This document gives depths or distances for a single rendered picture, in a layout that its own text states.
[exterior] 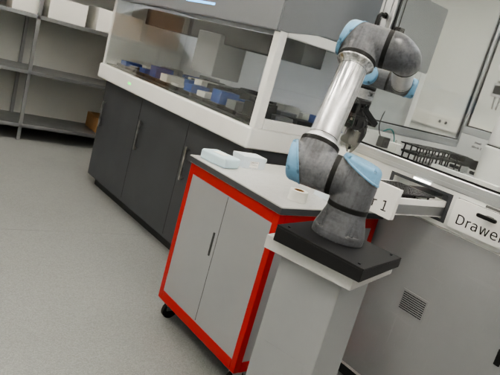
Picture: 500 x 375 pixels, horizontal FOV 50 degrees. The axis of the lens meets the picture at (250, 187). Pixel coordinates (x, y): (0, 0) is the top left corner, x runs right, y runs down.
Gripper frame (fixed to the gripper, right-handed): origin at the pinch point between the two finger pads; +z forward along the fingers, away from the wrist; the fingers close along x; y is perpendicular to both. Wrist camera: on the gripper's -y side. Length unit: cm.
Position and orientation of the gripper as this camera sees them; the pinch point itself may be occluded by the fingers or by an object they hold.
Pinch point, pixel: (350, 149)
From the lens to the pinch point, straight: 222.6
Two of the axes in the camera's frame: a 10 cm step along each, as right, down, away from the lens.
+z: -2.6, 9.4, 2.3
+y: -7.7, -0.6, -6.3
